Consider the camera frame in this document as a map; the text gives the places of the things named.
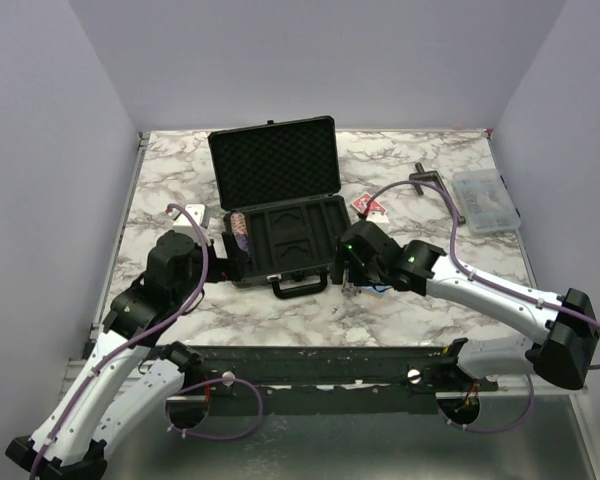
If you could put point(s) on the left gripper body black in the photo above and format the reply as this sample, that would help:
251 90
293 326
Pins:
223 269

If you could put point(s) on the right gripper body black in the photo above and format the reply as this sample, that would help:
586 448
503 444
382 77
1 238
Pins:
356 272

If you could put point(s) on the red tan poker chip stack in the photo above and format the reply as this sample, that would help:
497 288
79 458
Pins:
238 224

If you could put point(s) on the black poker carrying case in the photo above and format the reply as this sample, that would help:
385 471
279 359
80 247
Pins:
285 178

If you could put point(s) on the purple poker chip stack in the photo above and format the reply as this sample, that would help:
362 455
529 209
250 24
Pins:
242 242

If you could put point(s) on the blue tan poker chip stack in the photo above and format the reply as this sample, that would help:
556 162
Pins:
349 289

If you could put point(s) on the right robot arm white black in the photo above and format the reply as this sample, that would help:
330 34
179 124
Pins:
553 335

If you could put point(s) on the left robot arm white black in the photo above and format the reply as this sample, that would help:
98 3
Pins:
130 325

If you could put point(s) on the blue playing card deck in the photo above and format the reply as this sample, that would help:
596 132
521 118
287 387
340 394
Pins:
377 291

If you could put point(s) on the red playing card deck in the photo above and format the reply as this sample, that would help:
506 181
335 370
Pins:
363 203

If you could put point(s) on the black metal clamp tool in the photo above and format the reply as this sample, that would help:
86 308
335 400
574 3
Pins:
422 177

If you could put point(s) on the clear plastic parts box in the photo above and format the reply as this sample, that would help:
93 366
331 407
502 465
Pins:
484 201

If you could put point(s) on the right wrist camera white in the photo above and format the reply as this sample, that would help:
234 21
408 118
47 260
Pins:
379 217

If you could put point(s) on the aluminium extrusion rail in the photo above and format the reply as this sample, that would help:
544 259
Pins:
423 370

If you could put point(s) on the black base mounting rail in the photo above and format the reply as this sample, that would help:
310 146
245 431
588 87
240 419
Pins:
239 397

